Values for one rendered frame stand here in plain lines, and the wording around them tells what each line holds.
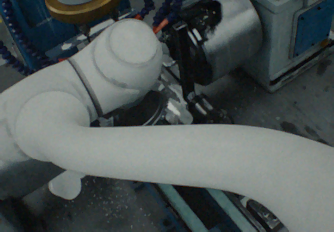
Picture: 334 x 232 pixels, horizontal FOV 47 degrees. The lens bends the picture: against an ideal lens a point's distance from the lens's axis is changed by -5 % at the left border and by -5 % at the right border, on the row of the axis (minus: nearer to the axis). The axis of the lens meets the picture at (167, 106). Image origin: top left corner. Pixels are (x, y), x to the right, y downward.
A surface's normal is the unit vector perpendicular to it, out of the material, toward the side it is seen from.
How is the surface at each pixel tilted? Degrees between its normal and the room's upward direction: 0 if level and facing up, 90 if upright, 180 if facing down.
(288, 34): 89
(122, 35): 22
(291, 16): 89
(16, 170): 66
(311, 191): 45
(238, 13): 39
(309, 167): 33
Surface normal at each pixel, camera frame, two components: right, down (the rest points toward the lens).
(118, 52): 0.12, -0.16
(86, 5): -0.13, -0.62
